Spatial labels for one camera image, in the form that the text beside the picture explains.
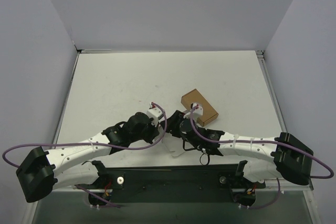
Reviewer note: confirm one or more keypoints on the white paper box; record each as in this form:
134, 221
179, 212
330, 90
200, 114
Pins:
170, 147

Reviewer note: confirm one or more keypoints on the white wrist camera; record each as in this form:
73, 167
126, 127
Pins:
195, 112
154, 114

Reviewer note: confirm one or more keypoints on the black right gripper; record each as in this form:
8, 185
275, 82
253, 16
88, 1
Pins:
172, 121

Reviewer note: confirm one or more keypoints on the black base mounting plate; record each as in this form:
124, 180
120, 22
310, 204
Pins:
173, 184

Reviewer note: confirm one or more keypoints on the aluminium table frame rail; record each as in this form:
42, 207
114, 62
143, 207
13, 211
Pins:
273, 90

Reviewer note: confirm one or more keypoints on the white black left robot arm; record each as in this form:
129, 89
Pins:
43, 171

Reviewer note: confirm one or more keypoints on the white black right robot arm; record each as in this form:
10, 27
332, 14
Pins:
266, 158

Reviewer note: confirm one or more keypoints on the brown folded cardboard box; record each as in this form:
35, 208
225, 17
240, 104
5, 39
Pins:
209, 113

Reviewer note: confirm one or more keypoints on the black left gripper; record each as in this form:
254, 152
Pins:
153, 133

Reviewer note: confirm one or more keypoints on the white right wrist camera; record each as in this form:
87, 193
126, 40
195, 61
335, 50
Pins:
195, 112

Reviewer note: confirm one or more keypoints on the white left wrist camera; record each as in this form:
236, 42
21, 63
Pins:
154, 114

